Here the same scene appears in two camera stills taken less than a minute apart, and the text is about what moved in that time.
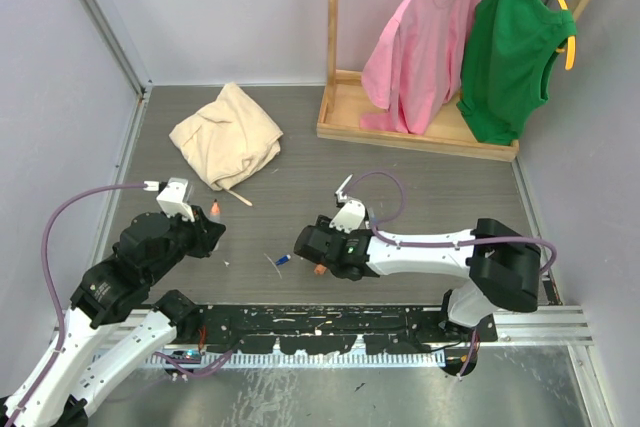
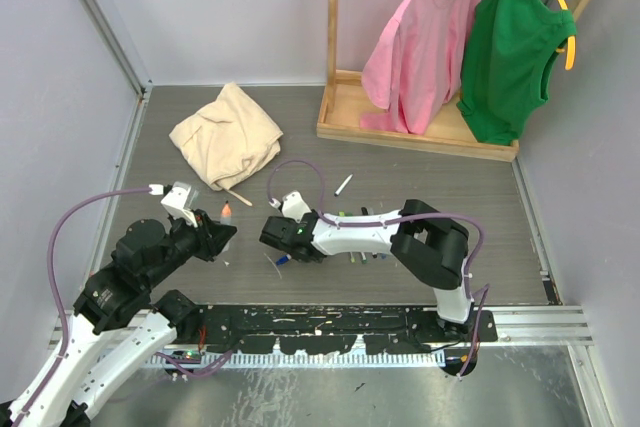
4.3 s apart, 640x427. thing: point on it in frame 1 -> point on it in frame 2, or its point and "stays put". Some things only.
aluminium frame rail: (137, 79) stays put
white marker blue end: (344, 184) stays put
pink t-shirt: (414, 66) stays put
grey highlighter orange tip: (215, 212) -> (226, 215)
